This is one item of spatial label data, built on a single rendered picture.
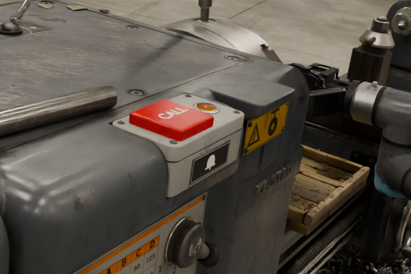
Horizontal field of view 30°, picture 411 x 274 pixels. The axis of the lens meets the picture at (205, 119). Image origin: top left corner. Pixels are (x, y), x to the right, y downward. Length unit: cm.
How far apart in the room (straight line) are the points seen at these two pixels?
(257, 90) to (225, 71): 7
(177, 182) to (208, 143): 6
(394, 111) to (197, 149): 73
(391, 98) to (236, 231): 56
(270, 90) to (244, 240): 21
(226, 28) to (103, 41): 29
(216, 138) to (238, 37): 47
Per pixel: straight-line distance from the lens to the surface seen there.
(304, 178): 158
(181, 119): 72
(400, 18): 224
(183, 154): 70
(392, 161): 143
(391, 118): 141
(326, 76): 146
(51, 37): 98
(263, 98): 85
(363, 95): 142
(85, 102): 73
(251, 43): 120
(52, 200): 59
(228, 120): 76
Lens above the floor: 153
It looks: 21 degrees down
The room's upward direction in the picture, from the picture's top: 8 degrees clockwise
